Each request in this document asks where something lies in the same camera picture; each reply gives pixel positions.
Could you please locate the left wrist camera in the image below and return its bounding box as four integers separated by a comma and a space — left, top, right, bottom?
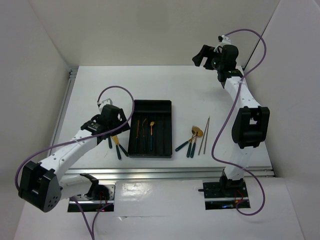
97, 98, 113, 108

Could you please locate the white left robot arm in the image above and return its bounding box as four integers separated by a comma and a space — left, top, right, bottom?
17, 104, 130, 213

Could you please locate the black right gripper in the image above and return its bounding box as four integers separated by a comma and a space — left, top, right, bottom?
192, 44, 225, 71

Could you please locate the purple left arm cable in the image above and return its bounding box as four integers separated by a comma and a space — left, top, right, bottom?
14, 85, 136, 240

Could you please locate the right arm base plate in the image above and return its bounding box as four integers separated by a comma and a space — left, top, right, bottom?
197, 182, 251, 210

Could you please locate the gold fork group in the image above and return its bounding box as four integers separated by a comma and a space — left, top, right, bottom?
186, 125, 198, 158
190, 135, 199, 158

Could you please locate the black cutlery tray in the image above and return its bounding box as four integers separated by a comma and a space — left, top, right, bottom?
127, 99, 173, 159

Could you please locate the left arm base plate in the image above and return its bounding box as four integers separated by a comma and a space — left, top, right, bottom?
74, 183, 116, 213

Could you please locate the aluminium rail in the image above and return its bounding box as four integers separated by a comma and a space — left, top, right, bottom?
55, 66, 79, 131
59, 166, 275, 181

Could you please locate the gold knife green handle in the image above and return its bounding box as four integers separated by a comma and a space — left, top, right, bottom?
111, 135, 122, 160
119, 142, 129, 157

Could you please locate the aluminium left rail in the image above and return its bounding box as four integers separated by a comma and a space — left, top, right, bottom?
55, 66, 79, 131

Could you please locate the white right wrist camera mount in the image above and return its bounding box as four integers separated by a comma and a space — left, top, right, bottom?
214, 35, 231, 53

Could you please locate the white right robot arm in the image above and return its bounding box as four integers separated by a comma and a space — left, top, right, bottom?
192, 44, 270, 198

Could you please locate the gold fork green handle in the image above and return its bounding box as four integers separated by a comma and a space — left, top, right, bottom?
149, 121, 155, 151

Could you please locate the aluminium front rail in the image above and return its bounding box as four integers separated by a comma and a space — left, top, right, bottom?
59, 166, 275, 181

